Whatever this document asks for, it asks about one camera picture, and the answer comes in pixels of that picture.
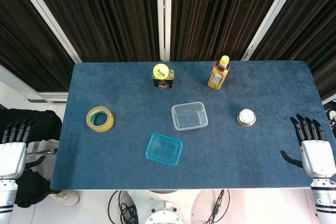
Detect dark pleated curtain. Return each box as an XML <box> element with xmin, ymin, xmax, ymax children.
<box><xmin>0</xmin><ymin>0</ymin><xmax>336</xmax><ymax>101</ymax></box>

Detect blue table cloth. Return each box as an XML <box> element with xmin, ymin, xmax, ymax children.
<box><xmin>49</xmin><ymin>60</ymin><xmax>336</xmax><ymax>190</ymax></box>

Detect yellow tape roll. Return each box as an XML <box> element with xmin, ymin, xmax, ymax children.
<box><xmin>86</xmin><ymin>105</ymin><xmax>115</xmax><ymax>133</ymax></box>

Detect silver metal rod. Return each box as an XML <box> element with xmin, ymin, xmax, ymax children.
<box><xmin>26</xmin><ymin>149</ymin><xmax>58</xmax><ymax>156</ymax></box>

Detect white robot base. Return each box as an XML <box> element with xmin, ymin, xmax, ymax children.
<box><xmin>144</xmin><ymin>200</ymin><xmax>182</xmax><ymax>224</ymax></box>

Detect teal plastic container lid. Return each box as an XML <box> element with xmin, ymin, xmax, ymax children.
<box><xmin>145</xmin><ymin>132</ymin><xmax>184</xmax><ymax>166</ymax></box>

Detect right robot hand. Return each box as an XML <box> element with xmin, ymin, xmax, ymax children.
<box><xmin>280</xmin><ymin>114</ymin><xmax>336</xmax><ymax>180</ymax></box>

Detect yellow tea bottle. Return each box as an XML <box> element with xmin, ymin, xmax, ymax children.
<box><xmin>207</xmin><ymin>55</ymin><xmax>230</xmax><ymax>91</ymax></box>

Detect round metal tin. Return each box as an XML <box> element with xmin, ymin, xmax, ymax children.
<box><xmin>237</xmin><ymin>108</ymin><xmax>257</xmax><ymax>127</ymax></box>

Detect black floor cable bundle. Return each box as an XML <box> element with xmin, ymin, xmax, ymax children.
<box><xmin>109</xmin><ymin>189</ymin><xmax>139</xmax><ymax>224</ymax></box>

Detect black tin can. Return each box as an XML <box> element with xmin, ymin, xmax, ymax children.
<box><xmin>151</xmin><ymin>68</ymin><xmax>175</xmax><ymax>90</ymax></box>

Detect clear plastic food container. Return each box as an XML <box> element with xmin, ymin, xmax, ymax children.
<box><xmin>171</xmin><ymin>101</ymin><xmax>209</xmax><ymax>131</ymax></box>

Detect white sneaker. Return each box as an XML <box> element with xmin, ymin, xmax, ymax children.
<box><xmin>49</xmin><ymin>190</ymin><xmax>80</xmax><ymax>206</ymax></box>

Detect yellow tennis ball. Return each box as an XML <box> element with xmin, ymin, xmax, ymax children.
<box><xmin>153</xmin><ymin>63</ymin><xmax>169</xmax><ymax>79</ymax></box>

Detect white slanted frame post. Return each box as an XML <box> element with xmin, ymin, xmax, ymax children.
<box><xmin>10</xmin><ymin>0</ymin><xmax>82</xmax><ymax>64</ymax></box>
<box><xmin>241</xmin><ymin>0</ymin><xmax>305</xmax><ymax>61</ymax></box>

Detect thin black floor cable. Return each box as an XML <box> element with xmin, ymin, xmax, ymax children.
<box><xmin>206</xmin><ymin>189</ymin><xmax>231</xmax><ymax>224</ymax></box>

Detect white upright frame post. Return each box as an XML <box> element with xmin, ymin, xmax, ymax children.
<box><xmin>156</xmin><ymin>0</ymin><xmax>173</xmax><ymax>61</ymax></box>

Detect black trousers of person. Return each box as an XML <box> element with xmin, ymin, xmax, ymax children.
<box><xmin>0</xmin><ymin>108</ymin><xmax>63</xmax><ymax>208</ymax></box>

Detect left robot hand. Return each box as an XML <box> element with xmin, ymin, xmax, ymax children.
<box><xmin>0</xmin><ymin>119</ymin><xmax>47</xmax><ymax>180</ymax></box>

